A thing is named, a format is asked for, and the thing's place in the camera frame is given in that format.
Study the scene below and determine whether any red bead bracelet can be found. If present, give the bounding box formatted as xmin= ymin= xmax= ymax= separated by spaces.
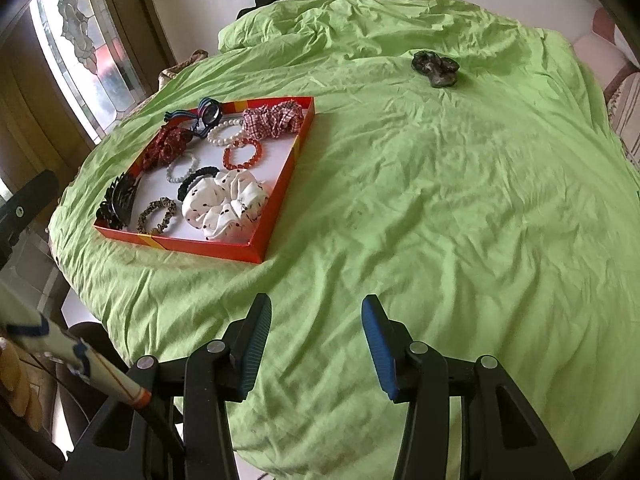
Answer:
xmin=222 ymin=138 xmax=264 ymax=171

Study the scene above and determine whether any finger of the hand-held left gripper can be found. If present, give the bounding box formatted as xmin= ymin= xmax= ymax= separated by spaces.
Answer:
xmin=0 ymin=169 xmax=60 ymax=266

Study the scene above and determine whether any stained glass window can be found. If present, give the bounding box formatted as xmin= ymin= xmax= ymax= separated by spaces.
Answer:
xmin=29 ymin=0 xmax=157 ymax=142

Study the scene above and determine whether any wooden stool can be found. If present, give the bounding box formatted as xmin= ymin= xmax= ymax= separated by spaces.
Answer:
xmin=0 ymin=337 xmax=51 ymax=443

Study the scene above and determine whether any red patterned scrunchie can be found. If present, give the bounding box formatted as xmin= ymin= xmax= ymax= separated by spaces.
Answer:
xmin=141 ymin=127 xmax=194 ymax=171

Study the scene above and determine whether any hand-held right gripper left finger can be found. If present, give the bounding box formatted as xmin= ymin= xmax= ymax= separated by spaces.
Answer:
xmin=62 ymin=294 xmax=272 ymax=480

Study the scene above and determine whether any black hair claw clip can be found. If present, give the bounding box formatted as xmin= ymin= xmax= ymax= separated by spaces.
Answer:
xmin=95 ymin=170 xmax=142 ymax=227

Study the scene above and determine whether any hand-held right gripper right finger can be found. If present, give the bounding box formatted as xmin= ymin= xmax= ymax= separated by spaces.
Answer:
xmin=361 ymin=295 xmax=573 ymax=480

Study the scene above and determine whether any leopard print scrunchie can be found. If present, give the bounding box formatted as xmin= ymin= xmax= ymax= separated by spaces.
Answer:
xmin=136 ymin=197 xmax=179 ymax=235

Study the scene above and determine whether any white dotted scrunchie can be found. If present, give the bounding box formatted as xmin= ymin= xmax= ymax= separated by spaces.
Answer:
xmin=182 ymin=168 xmax=269 ymax=241

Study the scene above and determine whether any green blanket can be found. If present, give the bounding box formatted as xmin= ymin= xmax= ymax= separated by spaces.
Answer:
xmin=47 ymin=0 xmax=640 ymax=480

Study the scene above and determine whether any red cardboard box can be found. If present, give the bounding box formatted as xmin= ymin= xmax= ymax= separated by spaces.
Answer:
xmin=93 ymin=95 xmax=316 ymax=265

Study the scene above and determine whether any white pearl bracelet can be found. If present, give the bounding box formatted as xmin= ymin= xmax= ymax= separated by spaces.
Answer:
xmin=207 ymin=115 xmax=249 ymax=147

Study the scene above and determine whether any black hair tie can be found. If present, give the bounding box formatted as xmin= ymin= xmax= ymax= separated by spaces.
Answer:
xmin=177 ymin=165 xmax=219 ymax=202

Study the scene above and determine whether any pink plaid scrunchie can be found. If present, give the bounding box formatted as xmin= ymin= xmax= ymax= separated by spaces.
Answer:
xmin=242 ymin=101 xmax=305 ymax=140

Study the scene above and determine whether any dark grey scrunchie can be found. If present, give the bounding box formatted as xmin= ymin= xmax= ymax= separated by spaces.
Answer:
xmin=411 ymin=50 xmax=460 ymax=90

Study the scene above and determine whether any pale beaded bracelet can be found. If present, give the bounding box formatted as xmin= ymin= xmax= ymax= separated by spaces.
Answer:
xmin=166 ymin=152 xmax=200 ymax=185

